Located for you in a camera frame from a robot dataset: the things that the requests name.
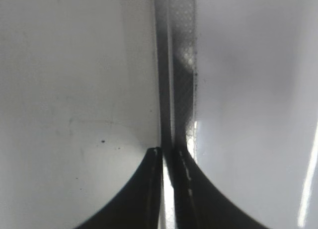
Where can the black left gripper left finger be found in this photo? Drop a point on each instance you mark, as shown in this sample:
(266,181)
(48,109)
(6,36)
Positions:
(137,204)

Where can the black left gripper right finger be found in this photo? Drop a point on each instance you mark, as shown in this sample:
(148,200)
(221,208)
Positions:
(199,204)

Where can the white board with grey frame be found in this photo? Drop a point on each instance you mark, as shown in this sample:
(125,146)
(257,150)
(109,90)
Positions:
(79,104)

